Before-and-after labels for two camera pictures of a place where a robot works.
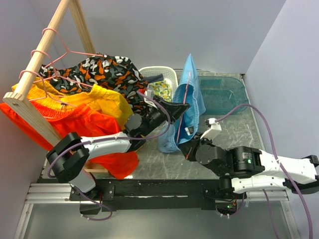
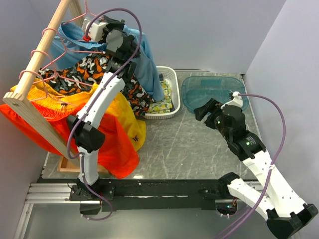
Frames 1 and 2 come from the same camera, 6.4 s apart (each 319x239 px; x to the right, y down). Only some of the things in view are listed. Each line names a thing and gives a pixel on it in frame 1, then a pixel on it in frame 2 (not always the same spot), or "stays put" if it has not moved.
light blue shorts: x=188 y=90 → x=67 y=38
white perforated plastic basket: x=169 y=74 stays put
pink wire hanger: x=184 y=101 → x=86 y=12
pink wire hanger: x=55 y=71 stays put
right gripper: x=188 y=148 → x=213 y=106
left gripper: x=175 y=109 → x=111 y=23
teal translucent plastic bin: x=221 y=95 stays put
